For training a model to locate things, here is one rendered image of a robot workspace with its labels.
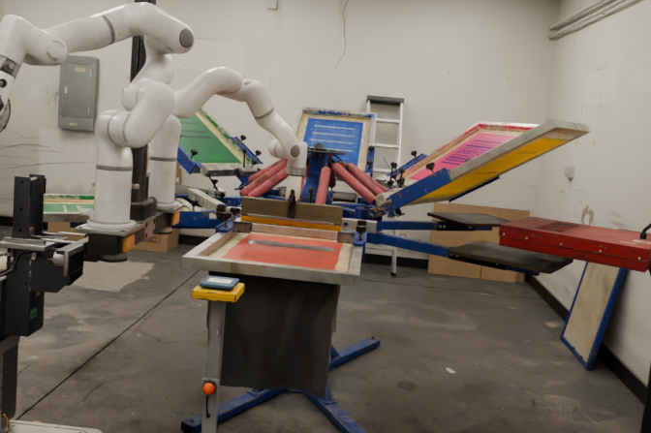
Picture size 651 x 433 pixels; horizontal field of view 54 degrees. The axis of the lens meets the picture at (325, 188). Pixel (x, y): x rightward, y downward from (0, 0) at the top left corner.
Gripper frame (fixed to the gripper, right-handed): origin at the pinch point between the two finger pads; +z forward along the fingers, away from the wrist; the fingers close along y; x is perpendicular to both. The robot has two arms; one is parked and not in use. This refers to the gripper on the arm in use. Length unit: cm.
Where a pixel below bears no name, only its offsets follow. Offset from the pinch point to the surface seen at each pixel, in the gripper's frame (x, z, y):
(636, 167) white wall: 200, -28, -178
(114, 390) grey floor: -90, 110, -56
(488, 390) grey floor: 110, 108, -114
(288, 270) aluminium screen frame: 7, 12, 51
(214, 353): -11, 35, 70
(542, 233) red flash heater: 101, -1, -10
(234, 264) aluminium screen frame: -11, 12, 51
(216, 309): -11, 21, 70
